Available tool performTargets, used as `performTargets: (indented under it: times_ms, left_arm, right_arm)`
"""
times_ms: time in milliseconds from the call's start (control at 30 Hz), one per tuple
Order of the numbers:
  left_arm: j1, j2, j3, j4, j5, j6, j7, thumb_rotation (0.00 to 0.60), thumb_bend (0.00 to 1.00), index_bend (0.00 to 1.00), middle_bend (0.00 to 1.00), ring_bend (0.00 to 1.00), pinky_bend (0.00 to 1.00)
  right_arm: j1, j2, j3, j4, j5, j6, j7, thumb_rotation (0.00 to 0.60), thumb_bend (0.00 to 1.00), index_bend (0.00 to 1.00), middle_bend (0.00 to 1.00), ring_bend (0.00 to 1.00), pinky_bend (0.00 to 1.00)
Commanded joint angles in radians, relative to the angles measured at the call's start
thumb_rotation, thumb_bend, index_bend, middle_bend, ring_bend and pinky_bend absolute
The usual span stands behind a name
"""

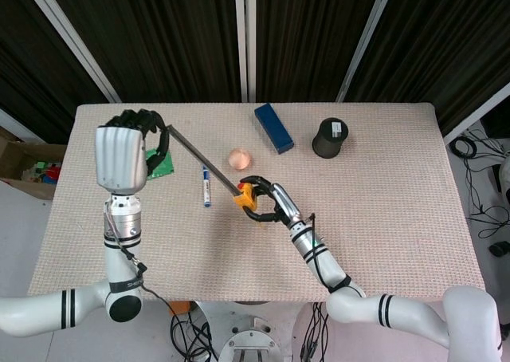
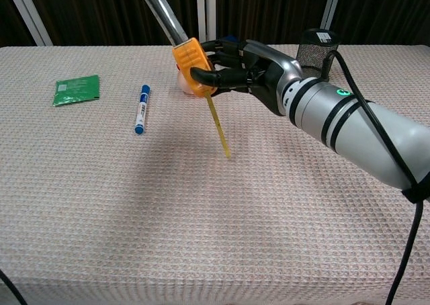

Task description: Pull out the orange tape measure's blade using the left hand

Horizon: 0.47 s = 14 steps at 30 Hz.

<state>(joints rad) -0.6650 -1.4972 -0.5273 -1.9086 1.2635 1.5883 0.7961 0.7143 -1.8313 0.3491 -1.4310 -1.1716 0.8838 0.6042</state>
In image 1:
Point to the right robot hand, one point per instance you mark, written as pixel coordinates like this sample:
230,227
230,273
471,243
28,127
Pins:
279,200

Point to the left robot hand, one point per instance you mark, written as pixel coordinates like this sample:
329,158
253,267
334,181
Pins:
121,154

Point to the yellow tape measure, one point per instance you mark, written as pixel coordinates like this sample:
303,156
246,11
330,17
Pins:
223,170

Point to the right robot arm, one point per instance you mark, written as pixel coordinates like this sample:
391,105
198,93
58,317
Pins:
358,294

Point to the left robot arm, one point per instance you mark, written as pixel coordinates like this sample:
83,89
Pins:
95,274

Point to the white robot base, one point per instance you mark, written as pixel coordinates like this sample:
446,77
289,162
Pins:
247,334

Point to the green foil packet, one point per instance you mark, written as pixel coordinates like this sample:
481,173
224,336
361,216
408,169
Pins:
164,166

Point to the woven beige table mat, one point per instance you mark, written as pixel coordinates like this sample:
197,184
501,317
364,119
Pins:
255,250

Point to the pink round ball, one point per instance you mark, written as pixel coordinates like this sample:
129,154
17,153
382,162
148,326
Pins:
240,158

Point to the blue rectangular box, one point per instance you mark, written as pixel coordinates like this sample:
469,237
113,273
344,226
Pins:
274,127

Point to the blue whiteboard marker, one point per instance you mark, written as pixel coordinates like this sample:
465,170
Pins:
206,188

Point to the black cylindrical can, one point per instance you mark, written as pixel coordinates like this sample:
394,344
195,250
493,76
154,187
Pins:
330,137

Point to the cardboard box with toys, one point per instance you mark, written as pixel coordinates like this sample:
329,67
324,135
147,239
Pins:
28,166

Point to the orange small device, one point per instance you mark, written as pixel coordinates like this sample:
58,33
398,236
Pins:
180,308

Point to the black small floor device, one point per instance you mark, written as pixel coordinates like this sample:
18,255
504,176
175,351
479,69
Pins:
500,249

